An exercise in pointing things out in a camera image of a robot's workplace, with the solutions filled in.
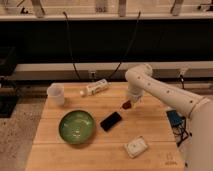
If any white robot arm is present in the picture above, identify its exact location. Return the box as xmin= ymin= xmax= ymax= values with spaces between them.
xmin=125 ymin=64 xmax=213 ymax=171

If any red pepper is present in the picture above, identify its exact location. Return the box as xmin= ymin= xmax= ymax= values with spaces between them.
xmin=122 ymin=101 xmax=132 ymax=110

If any clear plastic measuring cup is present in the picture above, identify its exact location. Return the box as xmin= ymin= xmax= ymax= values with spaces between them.
xmin=47 ymin=84 xmax=65 ymax=106

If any right black hanging cable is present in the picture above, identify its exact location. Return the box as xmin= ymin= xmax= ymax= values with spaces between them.
xmin=107 ymin=10 xmax=142 ymax=81

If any left black hanging cable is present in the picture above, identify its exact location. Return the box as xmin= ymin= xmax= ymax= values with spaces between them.
xmin=62 ymin=11 xmax=82 ymax=81

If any black hanging cable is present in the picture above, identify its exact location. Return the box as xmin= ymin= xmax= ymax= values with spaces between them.
xmin=107 ymin=10 xmax=142 ymax=81
xmin=62 ymin=11 xmax=82 ymax=81

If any black equipment on left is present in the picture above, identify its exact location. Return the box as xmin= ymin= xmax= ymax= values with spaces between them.
xmin=0 ymin=46 xmax=19 ymax=118

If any black sponge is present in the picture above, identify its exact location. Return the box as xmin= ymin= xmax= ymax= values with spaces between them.
xmin=100 ymin=112 xmax=122 ymax=131

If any wall power outlet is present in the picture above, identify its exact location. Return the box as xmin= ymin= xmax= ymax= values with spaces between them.
xmin=89 ymin=70 xmax=97 ymax=81

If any black floor cable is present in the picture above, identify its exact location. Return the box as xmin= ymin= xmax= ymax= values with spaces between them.
xmin=172 ymin=74 xmax=193 ymax=148

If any blue connector box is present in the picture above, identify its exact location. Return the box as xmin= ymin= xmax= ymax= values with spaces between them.
xmin=167 ymin=110 xmax=183 ymax=127

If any white sponge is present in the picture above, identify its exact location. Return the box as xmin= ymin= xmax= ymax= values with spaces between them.
xmin=124 ymin=136 xmax=148 ymax=158

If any green bowl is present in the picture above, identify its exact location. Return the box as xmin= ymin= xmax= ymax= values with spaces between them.
xmin=58 ymin=110 xmax=95 ymax=145

